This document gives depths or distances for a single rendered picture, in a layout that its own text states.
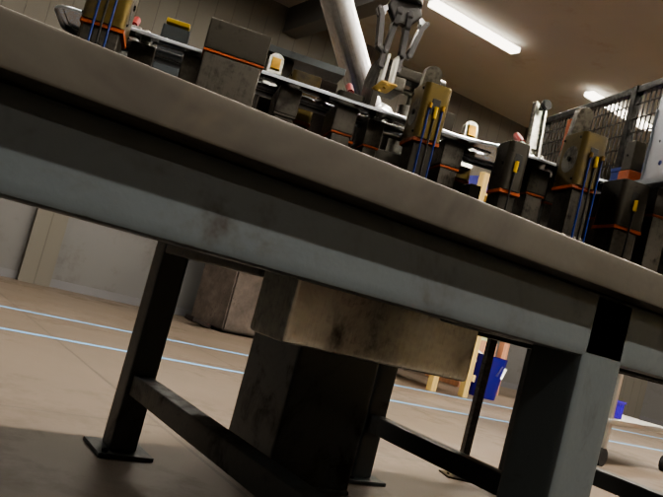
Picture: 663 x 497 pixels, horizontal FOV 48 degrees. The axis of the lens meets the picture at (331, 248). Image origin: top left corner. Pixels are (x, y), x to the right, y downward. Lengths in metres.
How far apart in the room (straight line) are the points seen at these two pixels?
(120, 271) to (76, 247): 0.52
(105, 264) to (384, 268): 7.32
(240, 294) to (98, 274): 1.51
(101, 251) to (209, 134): 7.40
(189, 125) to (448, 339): 0.67
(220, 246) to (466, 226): 0.24
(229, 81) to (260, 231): 0.84
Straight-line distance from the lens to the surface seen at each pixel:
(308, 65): 2.01
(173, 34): 2.01
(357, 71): 2.39
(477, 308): 0.81
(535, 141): 2.05
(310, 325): 1.00
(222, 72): 1.47
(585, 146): 1.65
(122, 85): 0.57
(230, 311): 7.42
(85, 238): 7.92
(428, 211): 0.70
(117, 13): 1.46
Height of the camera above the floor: 0.57
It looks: 4 degrees up
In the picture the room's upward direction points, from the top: 15 degrees clockwise
